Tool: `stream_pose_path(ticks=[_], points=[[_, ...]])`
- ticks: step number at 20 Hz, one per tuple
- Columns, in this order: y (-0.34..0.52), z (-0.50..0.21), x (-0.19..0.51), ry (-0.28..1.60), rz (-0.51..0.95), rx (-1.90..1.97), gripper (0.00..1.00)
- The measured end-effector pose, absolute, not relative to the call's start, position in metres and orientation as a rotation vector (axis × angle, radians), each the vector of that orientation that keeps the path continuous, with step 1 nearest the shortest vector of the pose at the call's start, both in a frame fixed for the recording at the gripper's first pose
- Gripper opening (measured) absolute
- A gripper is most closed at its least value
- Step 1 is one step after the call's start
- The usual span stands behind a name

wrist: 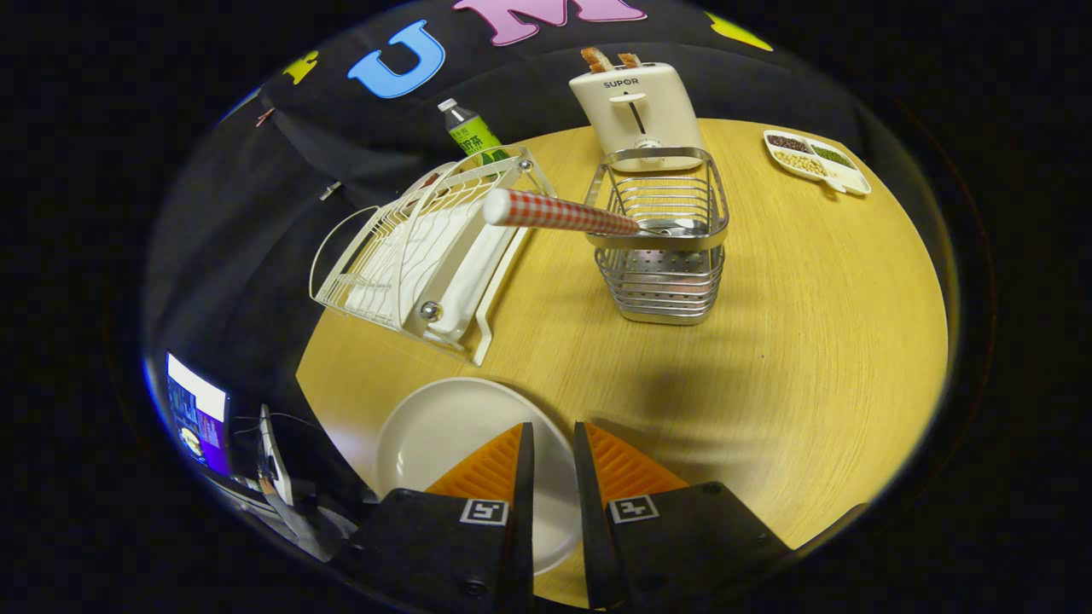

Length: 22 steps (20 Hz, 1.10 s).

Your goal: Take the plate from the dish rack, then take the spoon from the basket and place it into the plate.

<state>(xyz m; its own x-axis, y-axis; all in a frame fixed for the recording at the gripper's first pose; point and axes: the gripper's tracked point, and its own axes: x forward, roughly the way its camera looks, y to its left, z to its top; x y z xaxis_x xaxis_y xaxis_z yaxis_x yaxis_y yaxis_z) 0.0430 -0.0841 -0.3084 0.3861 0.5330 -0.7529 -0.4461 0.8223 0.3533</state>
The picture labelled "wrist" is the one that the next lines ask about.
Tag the white plate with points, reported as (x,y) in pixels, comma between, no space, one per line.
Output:
(444,435)

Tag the copper cloth clip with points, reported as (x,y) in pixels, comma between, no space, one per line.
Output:
(265,116)

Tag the black backdrop cloth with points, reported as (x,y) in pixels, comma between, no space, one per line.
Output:
(256,273)

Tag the white side desk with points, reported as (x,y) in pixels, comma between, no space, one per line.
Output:
(277,460)

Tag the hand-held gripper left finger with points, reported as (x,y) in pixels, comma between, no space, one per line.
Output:
(522,512)

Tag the green label drink bottle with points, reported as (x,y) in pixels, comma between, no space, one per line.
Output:
(472,132)

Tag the white divided bean dish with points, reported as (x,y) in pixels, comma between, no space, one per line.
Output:
(819,164)

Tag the silver cloth clip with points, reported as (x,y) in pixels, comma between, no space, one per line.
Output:
(330,190)

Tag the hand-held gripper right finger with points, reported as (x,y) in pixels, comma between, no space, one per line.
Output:
(590,512)

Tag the white toaster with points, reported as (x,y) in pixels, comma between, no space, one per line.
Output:
(640,111)

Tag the toast slice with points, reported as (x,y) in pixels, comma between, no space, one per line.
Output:
(630,60)
(597,60)

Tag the computer monitor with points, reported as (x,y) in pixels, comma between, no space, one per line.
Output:
(198,418)

